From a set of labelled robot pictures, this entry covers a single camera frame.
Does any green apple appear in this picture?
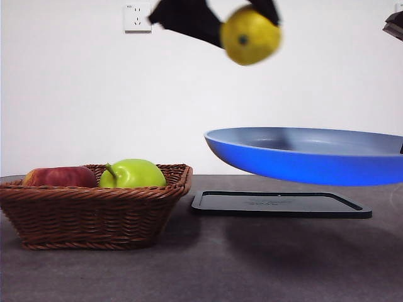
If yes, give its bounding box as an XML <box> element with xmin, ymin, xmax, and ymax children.
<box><xmin>99</xmin><ymin>159</ymin><xmax>167</xmax><ymax>189</ymax></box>

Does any red apple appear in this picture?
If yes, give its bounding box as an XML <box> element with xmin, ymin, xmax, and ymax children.
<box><xmin>22</xmin><ymin>166</ymin><xmax>98</xmax><ymax>189</ymax></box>

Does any brown wicker basket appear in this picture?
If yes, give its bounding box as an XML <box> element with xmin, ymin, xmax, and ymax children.
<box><xmin>0</xmin><ymin>163</ymin><xmax>193</xmax><ymax>252</ymax></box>

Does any yellow lemon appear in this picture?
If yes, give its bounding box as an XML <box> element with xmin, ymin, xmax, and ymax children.
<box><xmin>220</xmin><ymin>5</ymin><xmax>283</xmax><ymax>66</ymax></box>

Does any black flat tray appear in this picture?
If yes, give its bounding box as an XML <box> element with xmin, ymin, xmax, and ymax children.
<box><xmin>191</xmin><ymin>190</ymin><xmax>373</xmax><ymax>220</ymax></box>

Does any blue round plate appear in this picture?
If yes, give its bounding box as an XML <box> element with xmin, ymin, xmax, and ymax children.
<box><xmin>203</xmin><ymin>126</ymin><xmax>403</xmax><ymax>187</ymax></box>

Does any white wall socket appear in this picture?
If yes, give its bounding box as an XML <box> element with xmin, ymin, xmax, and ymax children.
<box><xmin>123</xmin><ymin>3</ymin><xmax>152</xmax><ymax>35</ymax></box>

